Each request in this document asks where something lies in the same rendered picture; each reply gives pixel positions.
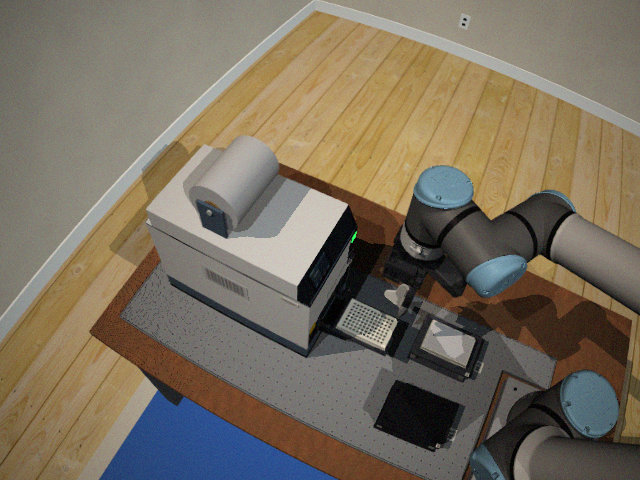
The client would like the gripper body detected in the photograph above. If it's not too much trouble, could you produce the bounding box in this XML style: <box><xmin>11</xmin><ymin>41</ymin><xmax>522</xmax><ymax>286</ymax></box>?
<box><xmin>381</xmin><ymin>224</ymin><xmax>428</xmax><ymax>290</ymax></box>

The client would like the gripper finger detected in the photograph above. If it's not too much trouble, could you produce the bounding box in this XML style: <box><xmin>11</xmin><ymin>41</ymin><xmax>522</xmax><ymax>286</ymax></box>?
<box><xmin>384</xmin><ymin>282</ymin><xmax>420</xmax><ymax>318</ymax></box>

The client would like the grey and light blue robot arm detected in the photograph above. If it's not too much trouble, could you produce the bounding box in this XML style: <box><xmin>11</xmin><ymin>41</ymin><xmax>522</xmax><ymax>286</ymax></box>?
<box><xmin>400</xmin><ymin>165</ymin><xmax>640</xmax><ymax>480</ymax></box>

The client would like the grey square label with black lettering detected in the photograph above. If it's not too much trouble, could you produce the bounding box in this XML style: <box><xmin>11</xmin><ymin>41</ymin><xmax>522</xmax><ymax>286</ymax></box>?
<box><xmin>445</xmin><ymin>427</ymin><xmax>457</xmax><ymax>441</ymax></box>
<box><xmin>473</xmin><ymin>360</ymin><xmax>484</xmax><ymax>374</ymax></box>

